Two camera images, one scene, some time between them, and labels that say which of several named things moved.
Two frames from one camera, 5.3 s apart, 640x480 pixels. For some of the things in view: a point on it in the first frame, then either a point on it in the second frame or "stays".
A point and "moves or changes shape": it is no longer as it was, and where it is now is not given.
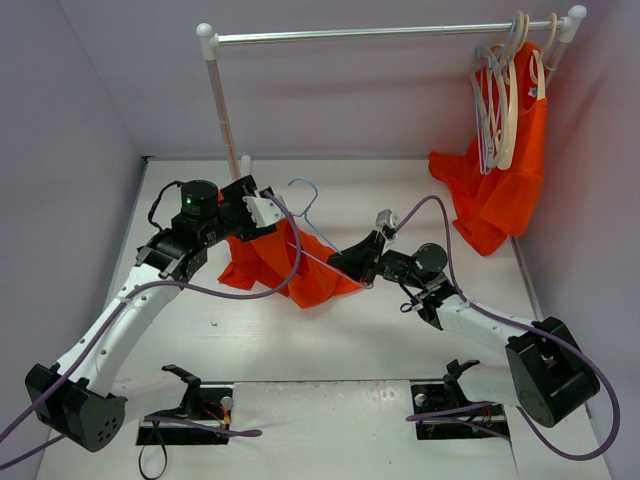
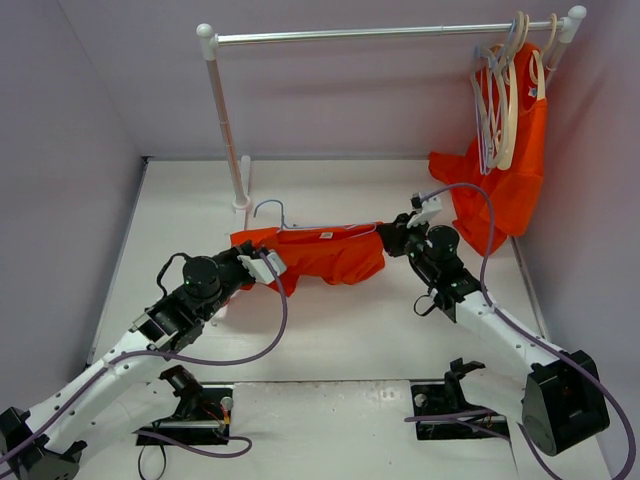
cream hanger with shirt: (537, 61) stays
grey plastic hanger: (488, 83) stays
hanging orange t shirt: (503, 203) stays
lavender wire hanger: (485, 101) stays
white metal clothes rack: (209, 38) stays
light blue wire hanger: (309, 218) to (329, 226)
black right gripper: (375, 255) to (391, 236)
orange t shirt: (266, 261) moves or changes shape
